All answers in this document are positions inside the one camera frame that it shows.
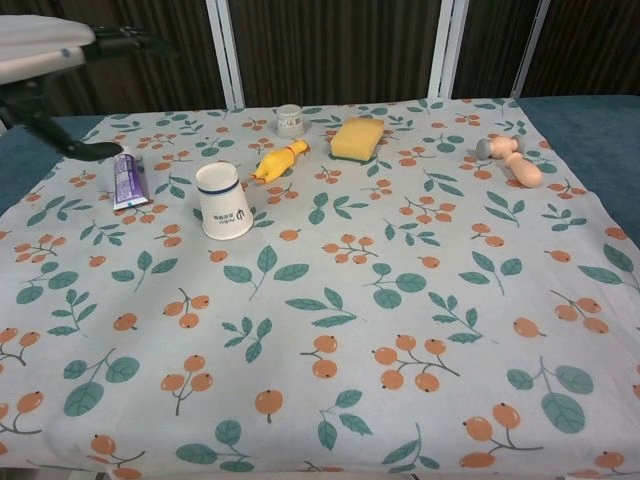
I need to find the yellow sponge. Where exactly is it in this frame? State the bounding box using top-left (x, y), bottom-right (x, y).
top-left (329, 117), bottom-right (387, 164)

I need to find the purple toothpaste tube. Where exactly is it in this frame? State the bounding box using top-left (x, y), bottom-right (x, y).
top-left (110, 147), bottom-right (153, 211)

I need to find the floral fruit print tablecloth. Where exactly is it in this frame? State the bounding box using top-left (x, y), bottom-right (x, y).
top-left (0, 97), bottom-right (640, 480)

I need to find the wooden massage hammer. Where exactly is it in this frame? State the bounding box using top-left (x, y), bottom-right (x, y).
top-left (474, 135), bottom-right (544, 190)

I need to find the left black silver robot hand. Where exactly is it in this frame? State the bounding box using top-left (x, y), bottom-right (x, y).
top-left (0, 24), bottom-right (179, 162)

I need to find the dark slatted partition panel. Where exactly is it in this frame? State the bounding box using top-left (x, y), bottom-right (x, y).
top-left (509, 0), bottom-right (640, 99)
top-left (0, 0), bottom-right (234, 119)
top-left (219, 0), bottom-right (456, 109)
top-left (442, 0), bottom-right (534, 99)

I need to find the small white jar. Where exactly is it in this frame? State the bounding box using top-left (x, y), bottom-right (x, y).
top-left (276, 103), bottom-right (305, 138)

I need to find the yellow rubber chicken toy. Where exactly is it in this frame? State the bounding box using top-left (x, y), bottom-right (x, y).
top-left (249, 138), bottom-right (312, 184)

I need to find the white paper cup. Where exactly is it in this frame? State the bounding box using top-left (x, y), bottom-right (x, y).
top-left (194, 162), bottom-right (254, 241)

